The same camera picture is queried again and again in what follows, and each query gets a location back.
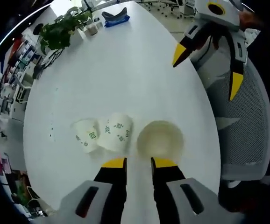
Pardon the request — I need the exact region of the blue packet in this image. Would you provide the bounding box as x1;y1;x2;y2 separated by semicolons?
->
104;14;131;28

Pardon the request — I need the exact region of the black wire plant stand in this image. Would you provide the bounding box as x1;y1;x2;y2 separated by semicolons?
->
41;48;64;70

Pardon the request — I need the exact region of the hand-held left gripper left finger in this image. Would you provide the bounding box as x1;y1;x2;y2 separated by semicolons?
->
59;156;128;224

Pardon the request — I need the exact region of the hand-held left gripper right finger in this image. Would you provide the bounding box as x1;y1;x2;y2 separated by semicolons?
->
150;156;222;224

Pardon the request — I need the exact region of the person's right hand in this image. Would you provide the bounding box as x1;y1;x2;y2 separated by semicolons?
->
239;10;265;31

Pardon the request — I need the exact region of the grey mesh office chair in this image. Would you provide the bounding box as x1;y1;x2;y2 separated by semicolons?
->
190;28;270;187

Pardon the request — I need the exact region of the printed white paper cup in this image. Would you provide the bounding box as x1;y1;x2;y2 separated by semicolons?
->
71;118;100;154
97;112;134;152

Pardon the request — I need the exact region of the green potted plant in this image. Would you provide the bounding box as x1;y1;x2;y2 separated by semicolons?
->
32;6;93;80

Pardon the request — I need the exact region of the white plant pot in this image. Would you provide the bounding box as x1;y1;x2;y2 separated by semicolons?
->
85;22;99;36

